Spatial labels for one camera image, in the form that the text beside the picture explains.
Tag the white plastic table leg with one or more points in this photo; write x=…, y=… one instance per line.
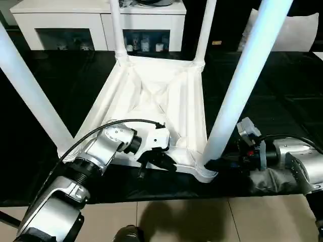
x=206, y=27
x=117, y=25
x=247, y=75
x=30, y=91

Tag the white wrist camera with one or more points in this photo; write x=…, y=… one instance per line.
x=156, y=138
x=247, y=128

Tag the white plastic table top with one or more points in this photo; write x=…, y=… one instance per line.
x=161, y=91

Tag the black work table leg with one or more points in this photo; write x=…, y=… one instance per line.
x=7, y=218

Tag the white glass-door cabinet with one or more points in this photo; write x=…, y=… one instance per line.
x=75, y=12

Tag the small yellow label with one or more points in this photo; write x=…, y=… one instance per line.
x=216, y=43

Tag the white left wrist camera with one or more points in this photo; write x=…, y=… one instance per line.
x=156, y=138

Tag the black tall cabinet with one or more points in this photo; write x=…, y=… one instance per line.
x=232, y=20

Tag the grey carry case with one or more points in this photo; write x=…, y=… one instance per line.
x=151, y=2

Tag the light grey cushion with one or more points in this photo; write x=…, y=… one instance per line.
x=298, y=33

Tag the black robot foot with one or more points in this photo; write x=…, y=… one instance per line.
x=128, y=235

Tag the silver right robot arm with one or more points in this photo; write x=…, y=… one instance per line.
x=298, y=156

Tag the black table mat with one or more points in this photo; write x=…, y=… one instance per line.
x=282, y=91

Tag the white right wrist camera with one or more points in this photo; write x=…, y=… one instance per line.
x=247, y=128

